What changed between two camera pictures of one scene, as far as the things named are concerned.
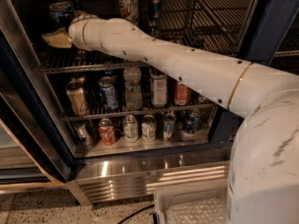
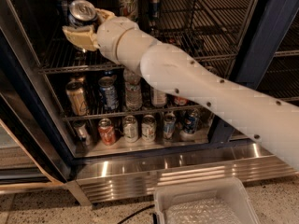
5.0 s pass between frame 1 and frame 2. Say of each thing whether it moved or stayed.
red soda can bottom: stayed
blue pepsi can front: moved
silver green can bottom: stayed
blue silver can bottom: stayed
